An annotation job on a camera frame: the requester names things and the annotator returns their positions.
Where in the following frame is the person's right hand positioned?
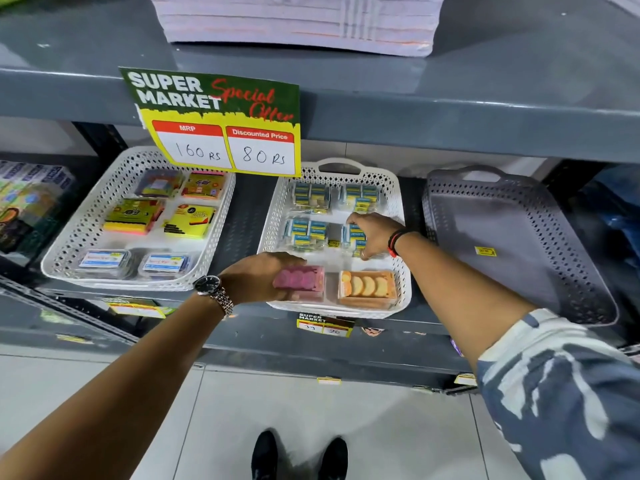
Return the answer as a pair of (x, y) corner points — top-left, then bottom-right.
(346, 213), (405, 261)

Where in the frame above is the person's left hand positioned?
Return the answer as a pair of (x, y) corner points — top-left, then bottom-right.
(218, 252), (309, 307)

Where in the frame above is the white plastic basket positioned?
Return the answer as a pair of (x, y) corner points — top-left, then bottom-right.
(41, 146), (236, 292)
(256, 158), (413, 319)

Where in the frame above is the grey plastic basket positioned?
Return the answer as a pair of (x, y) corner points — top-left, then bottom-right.
(422, 165), (620, 327)

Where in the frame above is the grey metal shelf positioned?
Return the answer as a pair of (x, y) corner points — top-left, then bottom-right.
(0, 0), (640, 395)

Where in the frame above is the person's left forearm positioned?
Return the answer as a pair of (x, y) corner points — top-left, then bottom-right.
(0, 294), (226, 480)

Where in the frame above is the red black wristband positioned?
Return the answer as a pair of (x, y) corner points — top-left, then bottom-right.
(387, 228), (420, 259)

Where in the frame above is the silver wristwatch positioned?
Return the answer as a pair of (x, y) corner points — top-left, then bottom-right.
(193, 275), (235, 318)

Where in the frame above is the green yellow price sign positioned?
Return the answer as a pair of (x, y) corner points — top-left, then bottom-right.
(119, 67), (303, 178)

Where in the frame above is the black left shoe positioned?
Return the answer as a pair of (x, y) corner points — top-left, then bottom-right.
(251, 430), (279, 480)

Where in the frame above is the black shoe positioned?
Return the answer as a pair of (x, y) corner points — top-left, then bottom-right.
(319, 437), (349, 480)
(251, 430), (279, 480)

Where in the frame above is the grey perforated rack upright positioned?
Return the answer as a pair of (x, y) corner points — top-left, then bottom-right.
(0, 274), (139, 345)

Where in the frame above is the black right shoe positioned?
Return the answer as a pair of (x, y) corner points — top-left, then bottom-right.
(319, 437), (349, 480)

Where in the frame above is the pile of colourful stationery packs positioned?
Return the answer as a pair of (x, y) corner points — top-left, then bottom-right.
(0, 159), (77, 255)

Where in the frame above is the stack of pink-edged notebooks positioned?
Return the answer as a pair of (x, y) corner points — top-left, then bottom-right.
(148, 0), (447, 58)

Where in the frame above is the pile of blue plastic packets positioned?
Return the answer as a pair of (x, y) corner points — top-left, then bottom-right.
(595, 167), (640, 255)

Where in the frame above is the camouflage shirt sleeve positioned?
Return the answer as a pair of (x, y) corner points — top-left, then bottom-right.
(475, 308), (640, 480)

